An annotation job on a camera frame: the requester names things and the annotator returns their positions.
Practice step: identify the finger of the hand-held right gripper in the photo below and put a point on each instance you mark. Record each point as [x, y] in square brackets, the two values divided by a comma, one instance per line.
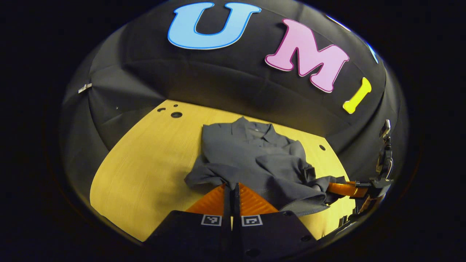
[346, 189]
[369, 204]

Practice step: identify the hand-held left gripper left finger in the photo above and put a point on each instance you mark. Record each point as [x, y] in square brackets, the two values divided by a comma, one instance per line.
[227, 207]

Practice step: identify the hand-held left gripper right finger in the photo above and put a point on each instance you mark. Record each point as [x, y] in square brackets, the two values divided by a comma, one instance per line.
[236, 207]

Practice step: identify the grey collared shirt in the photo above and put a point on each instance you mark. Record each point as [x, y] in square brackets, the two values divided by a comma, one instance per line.
[247, 160]

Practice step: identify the black backdrop cloth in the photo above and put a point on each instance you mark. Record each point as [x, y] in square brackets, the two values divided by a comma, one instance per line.
[218, 80]

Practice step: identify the small white tag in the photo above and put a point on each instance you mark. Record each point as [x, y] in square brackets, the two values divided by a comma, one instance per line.
[85, 87]

